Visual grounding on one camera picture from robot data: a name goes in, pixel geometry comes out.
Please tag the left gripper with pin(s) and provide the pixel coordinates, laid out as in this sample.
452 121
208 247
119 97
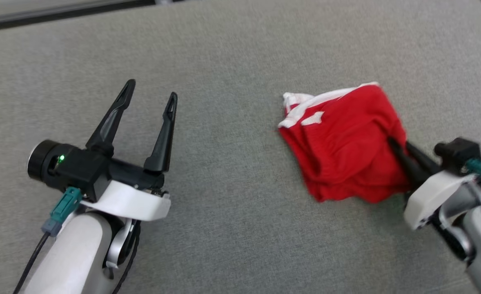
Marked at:
134 200

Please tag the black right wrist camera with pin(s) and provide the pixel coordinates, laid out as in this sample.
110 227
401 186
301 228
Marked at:
459 153

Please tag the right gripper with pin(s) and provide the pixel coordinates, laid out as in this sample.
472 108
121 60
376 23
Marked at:
424 200

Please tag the grey fabric sofa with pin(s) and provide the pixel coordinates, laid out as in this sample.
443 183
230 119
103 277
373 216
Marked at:
232 163

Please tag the red garment with white trim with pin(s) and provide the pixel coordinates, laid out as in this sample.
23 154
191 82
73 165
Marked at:
346 151

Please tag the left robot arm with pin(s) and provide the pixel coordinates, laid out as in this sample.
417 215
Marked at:
73 253

